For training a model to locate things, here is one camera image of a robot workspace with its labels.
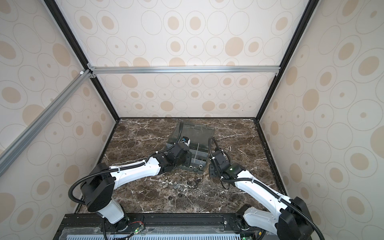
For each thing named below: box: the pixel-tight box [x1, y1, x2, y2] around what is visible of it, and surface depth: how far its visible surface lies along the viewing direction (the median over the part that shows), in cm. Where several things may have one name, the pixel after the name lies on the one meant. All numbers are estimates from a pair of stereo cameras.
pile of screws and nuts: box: [161, 177, 203, 200], surface depth 87 cm
